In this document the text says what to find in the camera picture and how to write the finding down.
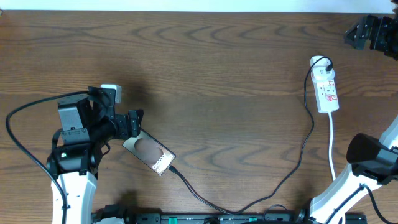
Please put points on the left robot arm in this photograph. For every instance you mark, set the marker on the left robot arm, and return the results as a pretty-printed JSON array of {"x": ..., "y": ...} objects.
[{"x": 89, "y": 122}]

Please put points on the white power strip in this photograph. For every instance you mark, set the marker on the white power strip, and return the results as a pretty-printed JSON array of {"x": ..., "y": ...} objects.
[{"x": 322, "y": 75}]

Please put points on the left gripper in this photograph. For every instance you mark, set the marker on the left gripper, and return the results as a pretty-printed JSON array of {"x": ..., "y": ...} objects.
[{"x": 122, "y": 131}]

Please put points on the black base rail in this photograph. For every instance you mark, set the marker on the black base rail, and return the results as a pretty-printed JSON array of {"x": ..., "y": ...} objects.
[{"x": 120, "y": 214}]

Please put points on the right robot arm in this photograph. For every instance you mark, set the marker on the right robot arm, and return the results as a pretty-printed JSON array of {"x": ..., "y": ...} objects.
[{"x": 371, "y": 162}]

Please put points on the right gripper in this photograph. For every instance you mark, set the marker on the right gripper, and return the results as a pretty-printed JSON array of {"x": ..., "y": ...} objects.
[{"x": 384, "y": 25}]

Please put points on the Galaxy S25 Ultra smartphone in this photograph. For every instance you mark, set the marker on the Galaxy S25 Ultra smartphone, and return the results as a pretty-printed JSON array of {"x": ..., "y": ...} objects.
[{"x": 150, "y": 151}]

